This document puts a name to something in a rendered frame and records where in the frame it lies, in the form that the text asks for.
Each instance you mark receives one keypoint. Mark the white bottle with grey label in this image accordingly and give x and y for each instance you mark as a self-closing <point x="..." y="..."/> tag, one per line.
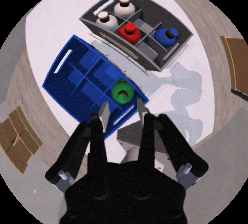
<point x="124" y="9"/>

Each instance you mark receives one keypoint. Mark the green bottle with pale green label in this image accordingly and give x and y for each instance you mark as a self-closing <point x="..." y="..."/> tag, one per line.
<point x="123" y="91"/>

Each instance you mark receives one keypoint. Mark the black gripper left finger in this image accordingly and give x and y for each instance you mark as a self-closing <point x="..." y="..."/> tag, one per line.
<point x="73" y="153"/>

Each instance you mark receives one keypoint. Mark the grey divided crate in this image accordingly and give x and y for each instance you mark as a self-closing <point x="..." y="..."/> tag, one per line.
<point x="148" y="14"/>

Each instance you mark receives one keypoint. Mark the red bottle with pink label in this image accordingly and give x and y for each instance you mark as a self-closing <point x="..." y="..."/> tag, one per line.
<point x="130" y="33"/>

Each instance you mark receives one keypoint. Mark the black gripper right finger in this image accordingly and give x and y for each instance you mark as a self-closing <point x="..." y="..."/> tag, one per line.
<point x="188" y="165"/>

